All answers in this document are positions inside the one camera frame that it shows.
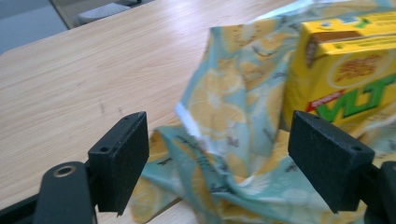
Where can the lemon print cloth bag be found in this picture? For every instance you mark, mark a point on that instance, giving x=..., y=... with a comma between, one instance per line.
x=236, y=130

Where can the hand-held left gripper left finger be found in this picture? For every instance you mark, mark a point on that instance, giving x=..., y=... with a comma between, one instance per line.
x=123, y=165

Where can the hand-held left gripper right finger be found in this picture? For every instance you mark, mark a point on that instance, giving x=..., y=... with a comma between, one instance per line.
x=323, y=155

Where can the yellow drink carton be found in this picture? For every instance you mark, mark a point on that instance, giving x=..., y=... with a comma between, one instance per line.
x=348, y=68

